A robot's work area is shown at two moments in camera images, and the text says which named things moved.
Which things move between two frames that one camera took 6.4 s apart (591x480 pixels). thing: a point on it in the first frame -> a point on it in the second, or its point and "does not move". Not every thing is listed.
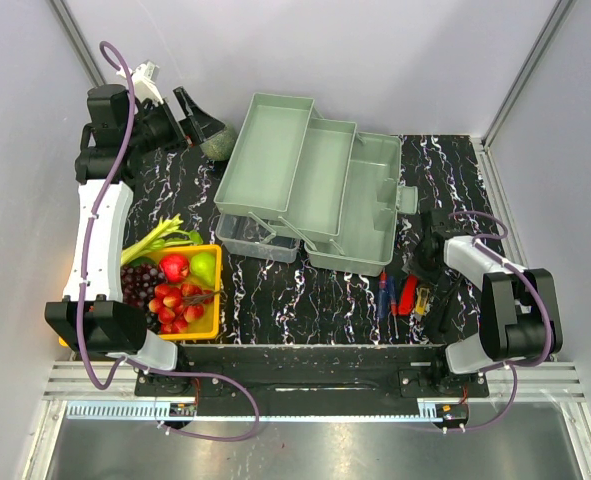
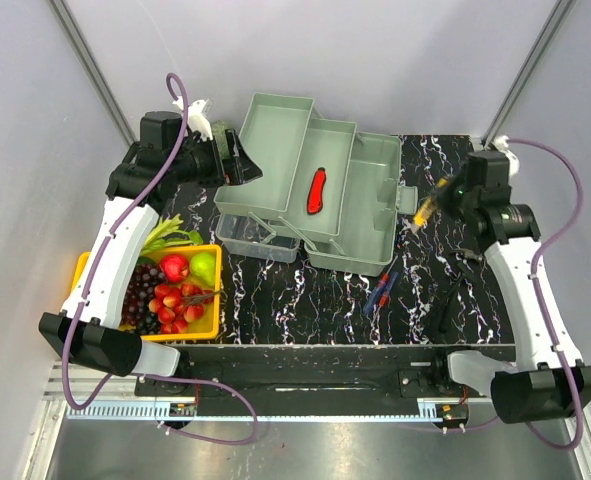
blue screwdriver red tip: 394,302 -> 386,294
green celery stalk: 163,235 does not move
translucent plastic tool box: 297,179 does not move
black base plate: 309,380 does not move
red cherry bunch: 175,306 does not move
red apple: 174,267 does not move
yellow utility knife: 421,302 -> 429,206
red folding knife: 408,295 -> 315,193
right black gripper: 430,258 -> 448,195
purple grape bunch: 138,282 does not move
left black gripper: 176,123 -> 230,161
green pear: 203,264 does not move
